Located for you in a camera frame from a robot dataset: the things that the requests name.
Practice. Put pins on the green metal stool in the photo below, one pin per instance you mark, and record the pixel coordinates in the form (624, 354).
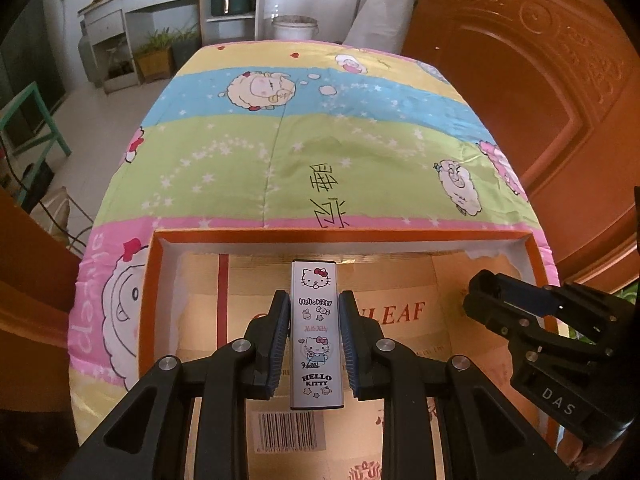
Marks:
(27, 124)

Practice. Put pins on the white Hello Kitty lighter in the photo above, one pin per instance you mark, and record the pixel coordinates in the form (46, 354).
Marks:
(316, 368)

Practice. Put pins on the white sack bag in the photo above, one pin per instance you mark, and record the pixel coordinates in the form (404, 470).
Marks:
(381, 25)

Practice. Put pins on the potted green plant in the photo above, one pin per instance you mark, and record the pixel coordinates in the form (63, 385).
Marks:
(163, 51)

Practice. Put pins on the brown wooden door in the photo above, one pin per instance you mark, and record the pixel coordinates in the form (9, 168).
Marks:
(556, 82)

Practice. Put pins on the white kitchen counter cabinet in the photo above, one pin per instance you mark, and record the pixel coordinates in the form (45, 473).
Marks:
(116, 29)

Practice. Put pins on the white plastic bucket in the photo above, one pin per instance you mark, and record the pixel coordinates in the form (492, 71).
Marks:
(294, 28)

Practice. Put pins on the colourful cartoon tablecloth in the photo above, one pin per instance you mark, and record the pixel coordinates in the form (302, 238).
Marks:
(277, 134)

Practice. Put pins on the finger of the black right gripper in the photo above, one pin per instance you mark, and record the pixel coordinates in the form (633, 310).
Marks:
(507, 306)

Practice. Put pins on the grey gas cylinder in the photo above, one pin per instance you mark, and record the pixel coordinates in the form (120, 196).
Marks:
(88, 62)

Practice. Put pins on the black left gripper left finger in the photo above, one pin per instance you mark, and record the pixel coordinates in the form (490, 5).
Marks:
(146, 435)

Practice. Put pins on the orange cardboard tray box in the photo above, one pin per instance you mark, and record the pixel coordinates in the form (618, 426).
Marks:
(202, 288)

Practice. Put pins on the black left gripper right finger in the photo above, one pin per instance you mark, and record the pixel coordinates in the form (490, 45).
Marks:
(440, 418)

